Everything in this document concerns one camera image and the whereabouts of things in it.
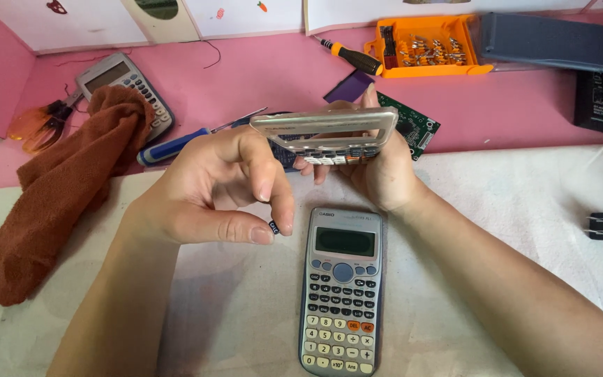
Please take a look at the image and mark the person's right hand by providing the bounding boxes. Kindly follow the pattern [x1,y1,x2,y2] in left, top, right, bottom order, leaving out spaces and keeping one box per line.
[293,83,430,214]

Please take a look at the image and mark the grey scientific calculator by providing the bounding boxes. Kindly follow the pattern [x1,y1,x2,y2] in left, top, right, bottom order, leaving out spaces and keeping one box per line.
[298,207,384,377]

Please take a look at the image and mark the person's left hand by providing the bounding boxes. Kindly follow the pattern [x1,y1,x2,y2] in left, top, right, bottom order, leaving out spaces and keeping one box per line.
[122,126,295,247]

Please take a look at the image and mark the green circuit board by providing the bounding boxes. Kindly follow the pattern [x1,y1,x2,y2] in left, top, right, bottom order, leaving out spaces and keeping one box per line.
[376,91,441,161]

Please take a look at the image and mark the dark grey calculator cover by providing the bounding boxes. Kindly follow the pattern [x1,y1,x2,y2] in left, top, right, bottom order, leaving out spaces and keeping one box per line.
[478,13,603,73]

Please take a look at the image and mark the orange black screwdriver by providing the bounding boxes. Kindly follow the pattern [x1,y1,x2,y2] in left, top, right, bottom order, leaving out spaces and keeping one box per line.
[314,36,384,76]

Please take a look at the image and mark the orange bit case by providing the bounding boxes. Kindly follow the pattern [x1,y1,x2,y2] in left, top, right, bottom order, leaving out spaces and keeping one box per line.
[363,15,494,80]

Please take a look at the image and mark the white cloth mat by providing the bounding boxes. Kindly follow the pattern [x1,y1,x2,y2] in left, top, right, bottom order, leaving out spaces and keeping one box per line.
[0,143,603,377]

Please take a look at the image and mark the dark purple sheet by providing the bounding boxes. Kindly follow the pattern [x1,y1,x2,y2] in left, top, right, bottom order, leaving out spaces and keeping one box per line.
[323,68,376,104]

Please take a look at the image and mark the silver calculator front shell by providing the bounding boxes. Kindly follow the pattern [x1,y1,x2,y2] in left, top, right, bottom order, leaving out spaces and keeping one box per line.
[249,107,400,166]

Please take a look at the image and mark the set of metal screwdriver bits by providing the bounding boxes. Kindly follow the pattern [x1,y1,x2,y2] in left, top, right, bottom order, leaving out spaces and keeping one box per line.
[399,35,467,67]

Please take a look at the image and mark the blue handled screwdriver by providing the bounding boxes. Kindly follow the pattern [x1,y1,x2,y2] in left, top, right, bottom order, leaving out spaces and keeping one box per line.
[136,107,269,168]

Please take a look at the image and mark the black thread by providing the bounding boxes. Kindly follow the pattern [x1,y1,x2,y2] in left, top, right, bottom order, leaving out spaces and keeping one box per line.
[178,39,223,70]

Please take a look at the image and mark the brown cloth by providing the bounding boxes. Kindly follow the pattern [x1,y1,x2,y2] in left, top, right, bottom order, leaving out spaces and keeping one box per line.
[0,85,156,308]

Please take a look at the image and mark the grey calculator with dark edge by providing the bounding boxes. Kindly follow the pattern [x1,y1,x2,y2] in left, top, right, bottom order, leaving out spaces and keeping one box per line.
[75,52,176,143]

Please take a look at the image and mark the orange scissors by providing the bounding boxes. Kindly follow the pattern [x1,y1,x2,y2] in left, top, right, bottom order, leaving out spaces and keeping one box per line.
[7,89,84,156]

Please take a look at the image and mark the white board with stickers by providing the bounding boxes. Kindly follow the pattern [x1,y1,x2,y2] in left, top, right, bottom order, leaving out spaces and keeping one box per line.
[0,0,305,55]

